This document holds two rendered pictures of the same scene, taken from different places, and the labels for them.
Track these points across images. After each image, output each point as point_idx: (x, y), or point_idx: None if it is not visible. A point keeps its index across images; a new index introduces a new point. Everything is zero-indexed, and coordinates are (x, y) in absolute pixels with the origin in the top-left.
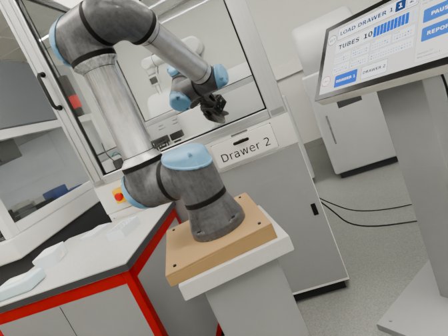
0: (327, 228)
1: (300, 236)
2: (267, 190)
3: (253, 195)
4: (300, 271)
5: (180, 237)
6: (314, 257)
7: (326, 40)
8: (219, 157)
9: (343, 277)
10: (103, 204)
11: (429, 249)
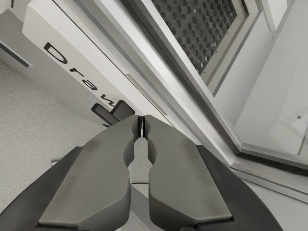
0: (100, 124)
1: (76, 106)
2: (85, 98)
3: (62, 79)
4: (53, 95)
5: None
6: (72, 107)
7: None
8: (40, 37)
9: (79, 116)
10: None
11: None
